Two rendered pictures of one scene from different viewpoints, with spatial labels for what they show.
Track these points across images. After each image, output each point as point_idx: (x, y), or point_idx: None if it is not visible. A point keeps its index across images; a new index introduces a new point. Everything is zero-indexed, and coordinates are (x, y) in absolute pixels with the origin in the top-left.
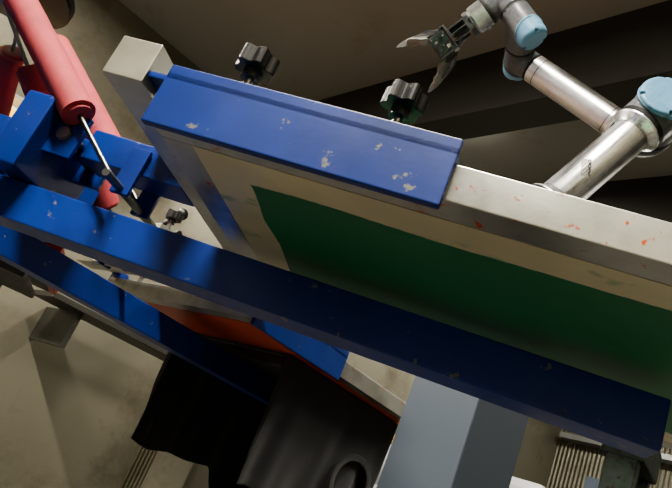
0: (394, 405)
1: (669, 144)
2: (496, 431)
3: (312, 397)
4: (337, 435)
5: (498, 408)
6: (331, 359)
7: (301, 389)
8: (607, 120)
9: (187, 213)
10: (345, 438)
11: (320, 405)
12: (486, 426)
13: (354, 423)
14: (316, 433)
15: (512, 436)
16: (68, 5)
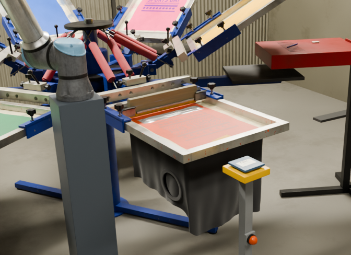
0: (151, 142)
1: None
2: (60, 159)
3: (141, 140)
4: (157, 158)
5: (58, 148)
6: (117, 124)
7: (136, 137)
8: None
9: (142, 64)
10: (161, 160)
11: (145, 143)
12: (58, 157)
13: (161, 152)
14: (149, 157)
15: (63, 162)
16: (82, 30)
